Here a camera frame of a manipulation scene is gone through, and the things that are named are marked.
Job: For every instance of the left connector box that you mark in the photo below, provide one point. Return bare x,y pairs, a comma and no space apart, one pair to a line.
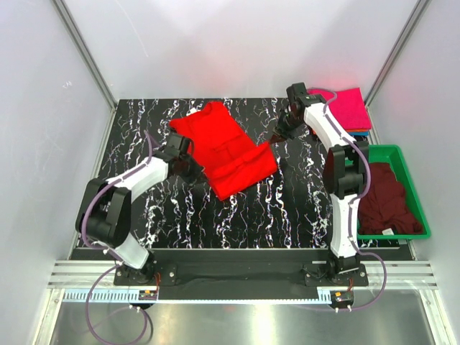
147,295

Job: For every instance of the maroon t shirt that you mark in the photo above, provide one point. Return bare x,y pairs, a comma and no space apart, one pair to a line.
383,210

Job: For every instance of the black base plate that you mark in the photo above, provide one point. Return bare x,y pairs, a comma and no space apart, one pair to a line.
233,291

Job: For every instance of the folded pink t shirt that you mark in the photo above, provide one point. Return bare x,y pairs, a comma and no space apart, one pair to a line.
348,107

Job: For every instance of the connector box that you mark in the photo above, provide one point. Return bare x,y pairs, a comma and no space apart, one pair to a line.
345,297
147,295

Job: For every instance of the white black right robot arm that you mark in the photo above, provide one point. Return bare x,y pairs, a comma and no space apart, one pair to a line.
346,176

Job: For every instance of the right connector box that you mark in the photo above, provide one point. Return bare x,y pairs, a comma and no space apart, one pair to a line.
345,297

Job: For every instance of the red t shirt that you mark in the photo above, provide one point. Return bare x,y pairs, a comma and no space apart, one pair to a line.
231,161

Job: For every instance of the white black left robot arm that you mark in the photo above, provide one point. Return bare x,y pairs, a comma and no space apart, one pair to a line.
105,214

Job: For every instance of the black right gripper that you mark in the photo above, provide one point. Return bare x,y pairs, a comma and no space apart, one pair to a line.
279,134

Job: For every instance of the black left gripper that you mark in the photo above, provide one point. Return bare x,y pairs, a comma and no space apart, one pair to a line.
197,172

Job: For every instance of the green plastic bin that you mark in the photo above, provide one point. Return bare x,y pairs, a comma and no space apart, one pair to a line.
392,155

